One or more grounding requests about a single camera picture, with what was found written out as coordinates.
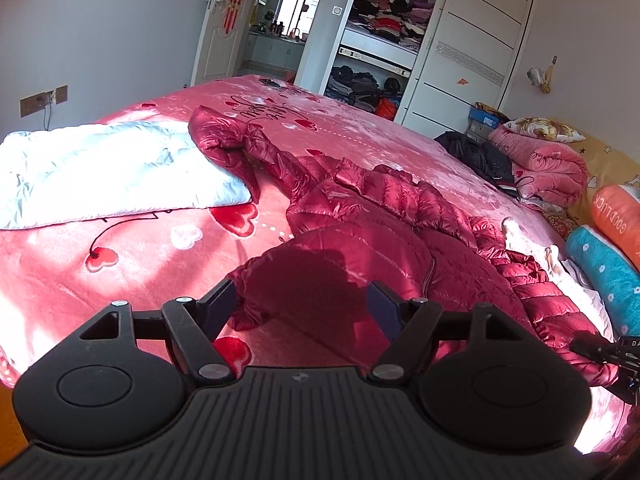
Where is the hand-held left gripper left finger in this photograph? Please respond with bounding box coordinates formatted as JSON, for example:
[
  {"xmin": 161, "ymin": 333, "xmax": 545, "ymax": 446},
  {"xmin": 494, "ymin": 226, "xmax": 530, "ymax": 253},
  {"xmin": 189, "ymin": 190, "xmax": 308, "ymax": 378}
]
[{"xmin": 52, "ymin": 279, "xmax": 237, "ymax": 386}]

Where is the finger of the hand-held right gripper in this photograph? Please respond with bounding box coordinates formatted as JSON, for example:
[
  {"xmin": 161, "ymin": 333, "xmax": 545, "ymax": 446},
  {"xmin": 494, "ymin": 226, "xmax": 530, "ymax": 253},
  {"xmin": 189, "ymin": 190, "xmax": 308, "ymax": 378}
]
[{"xmin": 570, "ymin": 335, "xmax": 621, "ymax": 366}]

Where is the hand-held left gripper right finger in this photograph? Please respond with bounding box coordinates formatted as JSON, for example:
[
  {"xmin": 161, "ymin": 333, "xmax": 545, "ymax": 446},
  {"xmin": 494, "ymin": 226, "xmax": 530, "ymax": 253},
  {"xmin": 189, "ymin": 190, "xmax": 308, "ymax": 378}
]
[{"xmin": 367, "ymin": 281, "xmax": 543, "ymax": 383}]

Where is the red down jacket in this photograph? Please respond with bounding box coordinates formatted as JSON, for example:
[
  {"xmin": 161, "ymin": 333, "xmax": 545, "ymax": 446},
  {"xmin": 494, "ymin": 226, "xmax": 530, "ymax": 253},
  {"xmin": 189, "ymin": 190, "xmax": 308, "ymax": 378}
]
[{"xmin": 188, "ymin": 105, "xmax": 621, "ymax": 388}]

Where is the pile of dark folded clothes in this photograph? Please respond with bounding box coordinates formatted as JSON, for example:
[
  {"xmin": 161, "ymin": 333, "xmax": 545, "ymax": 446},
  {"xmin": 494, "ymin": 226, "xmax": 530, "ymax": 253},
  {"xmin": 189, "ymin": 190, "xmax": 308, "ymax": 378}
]
[{"xmin": 325, "ymin": 64, "xmax": 403, "ymax": 113}]

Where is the pile of colourful folded clothes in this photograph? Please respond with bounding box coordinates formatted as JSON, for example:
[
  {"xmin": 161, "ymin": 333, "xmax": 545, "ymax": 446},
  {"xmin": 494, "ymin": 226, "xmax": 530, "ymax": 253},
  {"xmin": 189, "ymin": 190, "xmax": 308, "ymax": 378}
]
[{"xmin": 347, "ymin": 0, "xmax": 436, "ymax": 53}]

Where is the white cloth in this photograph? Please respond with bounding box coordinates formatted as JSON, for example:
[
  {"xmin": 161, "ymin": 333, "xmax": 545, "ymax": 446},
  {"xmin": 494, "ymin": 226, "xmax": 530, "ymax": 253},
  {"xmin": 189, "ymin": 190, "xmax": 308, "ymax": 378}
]
[{"xmin": 562, "ymin": 259, "xmax": 616, "ymax": 341}]

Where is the teal flower bolster pillow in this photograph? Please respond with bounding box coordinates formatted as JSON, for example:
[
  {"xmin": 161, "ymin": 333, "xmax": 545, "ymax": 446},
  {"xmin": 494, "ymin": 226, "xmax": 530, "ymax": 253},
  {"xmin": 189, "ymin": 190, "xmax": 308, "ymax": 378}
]
[{"xmin": 565, "ymin": 225, "xmax": 640, "ymax": 338}]

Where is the floral patterned cloth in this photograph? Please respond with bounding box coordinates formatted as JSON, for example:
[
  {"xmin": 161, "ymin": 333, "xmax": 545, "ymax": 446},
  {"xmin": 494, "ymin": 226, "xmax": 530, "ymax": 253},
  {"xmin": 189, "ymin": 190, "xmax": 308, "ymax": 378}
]
[{"xmin": 540, "ymin": 210, "xmax": 574, "ymax": 239}]

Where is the orange bolster pillow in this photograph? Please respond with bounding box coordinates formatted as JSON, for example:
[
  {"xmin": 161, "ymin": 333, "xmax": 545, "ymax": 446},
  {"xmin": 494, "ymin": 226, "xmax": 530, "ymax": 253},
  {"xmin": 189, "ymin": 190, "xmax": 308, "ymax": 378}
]
[{"xmin": 590, "ymin": 184, "xmax": 640, "ymax": 268}]

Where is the beige cloth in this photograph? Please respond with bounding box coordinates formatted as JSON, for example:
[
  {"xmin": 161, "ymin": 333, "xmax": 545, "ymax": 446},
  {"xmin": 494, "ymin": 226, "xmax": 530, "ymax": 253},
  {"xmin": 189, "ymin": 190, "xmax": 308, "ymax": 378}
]
[{"xmin": 501, "ymin": 216, "xmax": 568, "ymax": 281}]

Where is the pink heart printed blanket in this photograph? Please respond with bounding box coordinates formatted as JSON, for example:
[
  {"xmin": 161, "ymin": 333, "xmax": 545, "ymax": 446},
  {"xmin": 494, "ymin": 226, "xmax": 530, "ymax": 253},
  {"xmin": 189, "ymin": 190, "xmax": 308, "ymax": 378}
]
[{"xmin": 0, "ymin": 74, "xmax": 633, "ymax": 453}]

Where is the black jacket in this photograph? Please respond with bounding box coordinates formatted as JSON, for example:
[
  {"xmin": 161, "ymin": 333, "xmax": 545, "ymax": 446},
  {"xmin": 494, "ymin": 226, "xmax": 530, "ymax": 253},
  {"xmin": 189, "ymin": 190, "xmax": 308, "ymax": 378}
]
[{"xmin": 434, "ymin": 131, "xmax": 516, "ymax": 192}]

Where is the white quilt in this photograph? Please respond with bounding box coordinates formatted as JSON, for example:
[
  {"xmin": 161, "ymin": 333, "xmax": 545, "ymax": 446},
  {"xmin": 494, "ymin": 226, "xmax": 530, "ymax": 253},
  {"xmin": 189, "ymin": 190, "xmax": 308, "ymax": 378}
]
[{"xmin": 0, "ymin": 121, "xmax": 253, "ymax": 231}]

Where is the yellow headboard cushion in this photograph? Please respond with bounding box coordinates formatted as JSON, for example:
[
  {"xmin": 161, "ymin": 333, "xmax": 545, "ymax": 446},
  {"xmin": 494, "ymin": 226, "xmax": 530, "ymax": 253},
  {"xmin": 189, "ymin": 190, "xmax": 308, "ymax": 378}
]
[{"xmin": 550, "ymin": 119, "xmax": 640, "ymax": 226}]

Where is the pink folded quilt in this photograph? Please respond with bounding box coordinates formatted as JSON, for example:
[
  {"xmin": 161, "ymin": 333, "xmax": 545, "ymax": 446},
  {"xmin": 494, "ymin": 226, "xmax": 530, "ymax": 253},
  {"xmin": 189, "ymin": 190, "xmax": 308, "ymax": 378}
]
[{"xmin": 487, "ymin": 125, "xmax": 590, "ymax": 208}]

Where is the orange folded cloth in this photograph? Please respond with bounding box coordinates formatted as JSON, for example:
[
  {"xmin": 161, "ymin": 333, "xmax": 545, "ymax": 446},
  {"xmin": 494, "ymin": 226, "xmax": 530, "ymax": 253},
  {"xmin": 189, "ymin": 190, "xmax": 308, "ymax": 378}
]
[{"xmin": 375, "ymin": 97, "xmax": 401, "ymax": 122}]

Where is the blue box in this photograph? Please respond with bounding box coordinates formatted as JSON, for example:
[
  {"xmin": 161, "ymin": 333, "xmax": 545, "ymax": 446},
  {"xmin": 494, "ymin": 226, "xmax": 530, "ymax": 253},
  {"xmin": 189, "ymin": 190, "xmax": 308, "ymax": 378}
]
[{"xmin": 467, "ymin": 106, "xmax": 501, "ymax": 130}]

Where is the floral pillow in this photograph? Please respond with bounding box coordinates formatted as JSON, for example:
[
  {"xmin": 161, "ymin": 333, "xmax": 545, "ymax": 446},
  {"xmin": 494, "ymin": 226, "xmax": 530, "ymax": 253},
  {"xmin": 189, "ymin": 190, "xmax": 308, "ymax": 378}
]
[{"xmin": 502, "ymin": 117, "xmax": 586, "ymax": 144}]

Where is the white door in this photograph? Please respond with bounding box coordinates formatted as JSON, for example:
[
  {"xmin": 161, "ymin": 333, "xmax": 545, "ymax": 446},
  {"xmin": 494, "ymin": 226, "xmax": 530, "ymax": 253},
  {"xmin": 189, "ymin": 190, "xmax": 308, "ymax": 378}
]
[{"xmin": 190, "ymin": 0, "xmax": 261, "ymax": 87}]

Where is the white kitchen cabinet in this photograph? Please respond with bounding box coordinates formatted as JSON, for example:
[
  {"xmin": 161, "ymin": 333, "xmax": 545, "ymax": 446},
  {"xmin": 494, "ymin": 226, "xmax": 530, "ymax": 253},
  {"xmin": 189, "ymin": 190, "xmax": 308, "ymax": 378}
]
[{"xmin": 242, "ymin": 32, "xmax": 306, "ymax": 72}]

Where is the white wardrobe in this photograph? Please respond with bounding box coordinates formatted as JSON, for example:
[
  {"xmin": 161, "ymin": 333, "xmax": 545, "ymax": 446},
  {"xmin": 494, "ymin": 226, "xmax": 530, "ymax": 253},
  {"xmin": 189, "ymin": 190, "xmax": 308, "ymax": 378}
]
[{"xmin": 295, "ymin": 0, "xmax": 537, "ymax": 140}]

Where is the yellow hanging ornament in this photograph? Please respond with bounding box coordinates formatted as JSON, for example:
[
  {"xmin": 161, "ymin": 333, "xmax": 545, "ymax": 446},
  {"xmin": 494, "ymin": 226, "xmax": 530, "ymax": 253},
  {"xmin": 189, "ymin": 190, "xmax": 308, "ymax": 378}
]
[{"xmin": 540, "ymin": 55, "xmax": 558, "ymax": 95}]

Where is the kitchen window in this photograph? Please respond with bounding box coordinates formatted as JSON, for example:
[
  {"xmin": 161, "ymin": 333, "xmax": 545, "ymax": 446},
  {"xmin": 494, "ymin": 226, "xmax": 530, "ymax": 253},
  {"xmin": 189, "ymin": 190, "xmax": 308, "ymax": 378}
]
[{"xmin": 277, "ymin": 0, "xmax": 322, "ymax": 36}]

